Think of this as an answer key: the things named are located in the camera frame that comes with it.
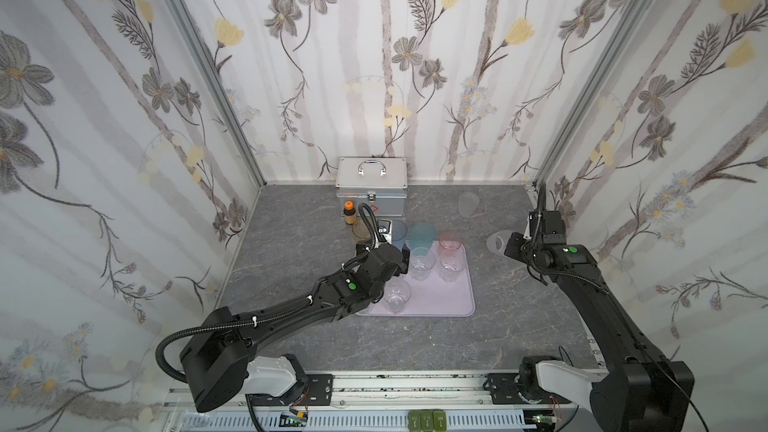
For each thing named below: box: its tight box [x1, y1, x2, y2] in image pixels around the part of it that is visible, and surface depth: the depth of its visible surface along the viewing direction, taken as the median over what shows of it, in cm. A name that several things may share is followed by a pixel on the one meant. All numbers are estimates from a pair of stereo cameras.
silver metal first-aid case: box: [336, 157, 408, 217], surface depth 104 cm
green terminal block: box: [408, 409, 447, 432], surface depth 70 cm
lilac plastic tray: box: [355, 241, 476, 318], surface depth 93 cm
